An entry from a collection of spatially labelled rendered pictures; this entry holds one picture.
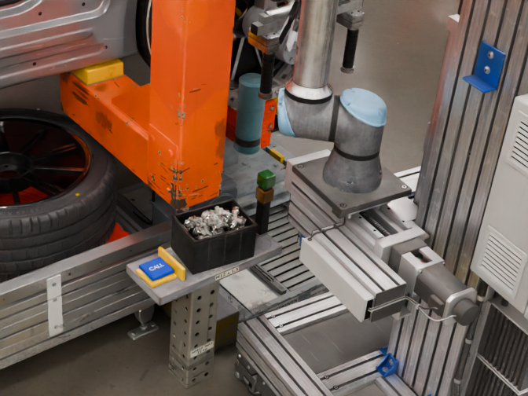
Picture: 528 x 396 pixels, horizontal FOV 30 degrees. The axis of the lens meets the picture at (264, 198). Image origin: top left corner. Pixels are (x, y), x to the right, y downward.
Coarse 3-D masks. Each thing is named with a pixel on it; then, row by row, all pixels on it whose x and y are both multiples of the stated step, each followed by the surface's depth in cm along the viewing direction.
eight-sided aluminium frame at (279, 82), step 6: (282, 66) 336; (288, 66) 336; (282, 72) 335; (288, 72) 337; (276, 78) 335; (282, 78) 335; (288, 78) 333; (276, 84) 332; (282, 84) 333; (234, 90) 326; (276, 90) 331; (234, 96) 320; (276, 96) 333; (228, 102) 319; (234, 102) 321; (234, 108) 323
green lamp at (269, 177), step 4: (260, 172) 279; (264, 172) 279; (268, 172) 280; (272, 172) 280; (260, 176) 279; (264, 176) 278; (268, 176) 278; (272, 176) 278; (260, 180) 279; (264, 180) 278; (268, 180) 278; (272, 180) 279; (260, 184) 280; (264, 184) 278; (268, 184) 279; (272, 184) 280; (264, 188) 279; (268, 188) 280
